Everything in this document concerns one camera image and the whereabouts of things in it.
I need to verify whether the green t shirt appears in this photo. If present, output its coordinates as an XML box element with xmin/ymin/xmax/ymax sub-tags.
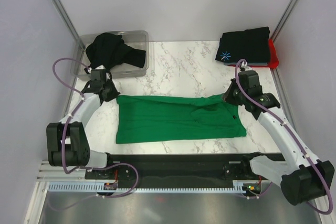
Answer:
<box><xmin>116</xmin><ymin>94</ymin><xmax>247</xmax><ymax>144</ymax></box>

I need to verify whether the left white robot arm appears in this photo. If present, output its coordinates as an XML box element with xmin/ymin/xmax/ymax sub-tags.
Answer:
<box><xmin>46</xmin><ymin>79</ymin><xmax>120</xmax><ymax>178</ymax></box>

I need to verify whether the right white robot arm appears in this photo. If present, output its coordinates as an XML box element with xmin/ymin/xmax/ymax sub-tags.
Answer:
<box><xmin>222</xmin><ymin>77</ymin><xmax>335</xmax><ymax>214</ymax></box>

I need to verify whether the crumpled black t shirt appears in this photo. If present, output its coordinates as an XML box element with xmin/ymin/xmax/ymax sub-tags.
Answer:
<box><xmin>83</xmin><ymin>32</ymin><xmax>146</xmax><ymax>74</ymax></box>

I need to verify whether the folded red t shirt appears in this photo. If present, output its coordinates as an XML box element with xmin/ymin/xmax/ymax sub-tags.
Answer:
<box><xmin>216</xmin><ymin>37</ymin><xmax>279</xmax><ymax>69</ymax></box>

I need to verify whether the folded black t shirt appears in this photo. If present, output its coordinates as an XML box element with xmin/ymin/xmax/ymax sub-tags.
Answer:
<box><xmin>215</xmin><ymin>27</ymin><xmax>270</xmax><ymax>66</ymax></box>

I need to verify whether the clear plastic bin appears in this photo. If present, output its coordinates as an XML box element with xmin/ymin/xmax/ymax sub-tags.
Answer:
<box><xmin>71</xmin><ymin>30</ymin><xmax>150</xmax><ymax>81</ymax></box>

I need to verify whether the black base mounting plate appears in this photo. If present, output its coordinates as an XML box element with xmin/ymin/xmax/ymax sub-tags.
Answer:
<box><xmin>83</xmin><ymin>153</ymin><xmax>287</xmax><ymax>189</ymax></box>

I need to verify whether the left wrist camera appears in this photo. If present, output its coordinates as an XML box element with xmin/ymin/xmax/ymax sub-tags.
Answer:
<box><xmin>90</xmin><ymin>69</ymin><xmax>107</xmax><ymax>82</ymax></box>

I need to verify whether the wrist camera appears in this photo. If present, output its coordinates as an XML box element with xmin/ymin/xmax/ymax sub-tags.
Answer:
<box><xmin>90</xmin><ymin>69</ymin><xmax>107</xmax><ymax>82</ymax></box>
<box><xmin>238</xmin><ymin>70</ymin><xmax>262</xmax><ymax>91</ymax></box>

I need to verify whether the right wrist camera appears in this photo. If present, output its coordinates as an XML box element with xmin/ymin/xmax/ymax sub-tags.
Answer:
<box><xmin>238</xmin><ymin>70</ymin><xmax>262</xmax><ymax>91</ymax></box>

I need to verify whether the left aluminium frame post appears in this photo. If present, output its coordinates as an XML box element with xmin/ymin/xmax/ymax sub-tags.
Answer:
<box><xmin>51</xmin><ymin>0</ymin><xmax>81</xmax><ymax>43</ymax></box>

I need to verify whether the aluminium frame post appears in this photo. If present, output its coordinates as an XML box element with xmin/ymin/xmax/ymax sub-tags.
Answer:
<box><xmin>51</xmin><ymin>0</ymin><xmax>81</xmax><ymax>43</ymax></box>
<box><xmin>271</xmin><ymin>0</ymin><xmax>299</xmax><ymax>42</ymax></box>

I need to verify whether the white slotted cable duct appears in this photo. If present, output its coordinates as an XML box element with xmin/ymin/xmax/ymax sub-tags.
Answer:
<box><xmin>47</xmin><ymin>180</ymin><xmax>262</xmax><ymax>194</ymax></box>

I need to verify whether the right aluminium frame post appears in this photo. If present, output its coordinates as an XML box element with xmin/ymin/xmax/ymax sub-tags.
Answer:
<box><xmin>271</xmin><ymin>0</ymin><xmax>299</xmax><ymax>42</ymax></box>

